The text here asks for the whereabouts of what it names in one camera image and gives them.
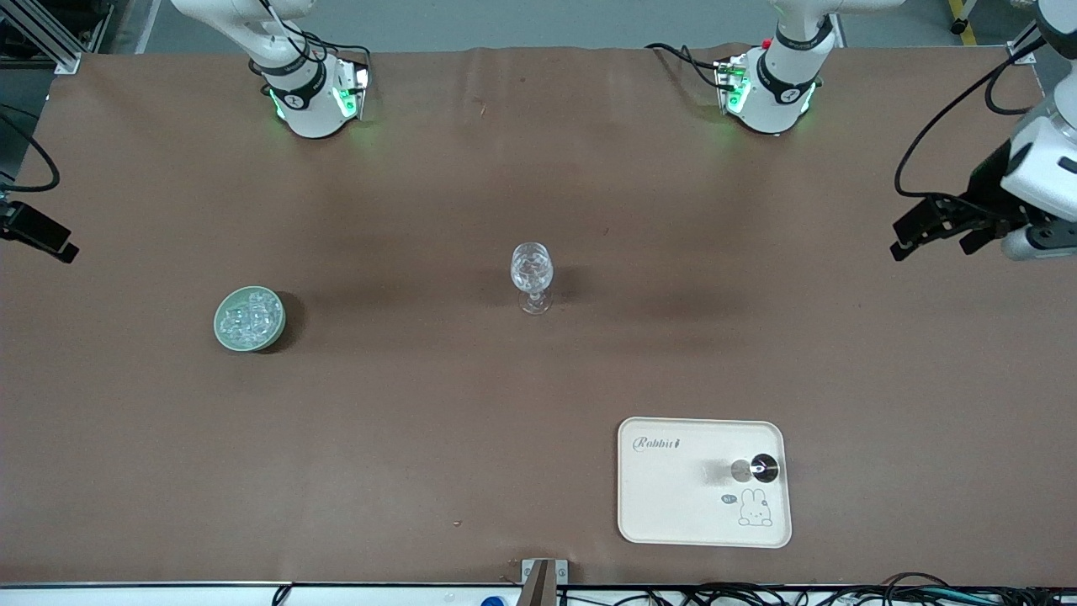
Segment green bowl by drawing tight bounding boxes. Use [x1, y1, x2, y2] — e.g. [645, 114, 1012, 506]
[213, 285, 287, 353]

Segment steel jigger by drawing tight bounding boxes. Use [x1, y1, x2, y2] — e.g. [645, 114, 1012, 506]
[728, 453, 781, 485]

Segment clear ice cubes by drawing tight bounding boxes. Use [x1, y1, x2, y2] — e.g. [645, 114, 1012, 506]
[219, 289, 283, 346]

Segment clear wine glass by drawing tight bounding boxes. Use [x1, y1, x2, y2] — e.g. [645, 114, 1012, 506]
[510, 242, 556, 316]

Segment cream rabbit print tray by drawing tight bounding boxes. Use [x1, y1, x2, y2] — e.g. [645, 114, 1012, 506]
[617, 417, 793, 550]

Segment brown table cover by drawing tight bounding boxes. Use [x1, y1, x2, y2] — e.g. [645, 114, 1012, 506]
[0, 46, 1077, 587]

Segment aluminium frame corner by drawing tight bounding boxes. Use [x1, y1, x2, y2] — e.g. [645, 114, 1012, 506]
[1008, 25, 1044, 66]

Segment aluminium frame with black panel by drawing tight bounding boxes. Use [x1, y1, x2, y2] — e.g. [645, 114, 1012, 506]
[0, 0, 85, 75]

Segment black left arm base cable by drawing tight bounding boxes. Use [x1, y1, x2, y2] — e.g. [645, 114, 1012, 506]
[646, 42, 726, 89]

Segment white table edge rail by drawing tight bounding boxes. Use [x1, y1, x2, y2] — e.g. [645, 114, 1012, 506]
[0, 581, 1077, 606]

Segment black cable bundle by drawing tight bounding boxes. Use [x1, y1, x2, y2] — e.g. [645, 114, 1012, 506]
[560, 572, 1077, 606]

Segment grey metal bracket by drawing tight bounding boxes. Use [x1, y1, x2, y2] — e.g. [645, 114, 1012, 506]
[520, 558, 570, 587]

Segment aluminium profile post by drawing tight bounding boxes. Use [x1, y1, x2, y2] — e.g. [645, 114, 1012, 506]
[522, 560, 556, 606]

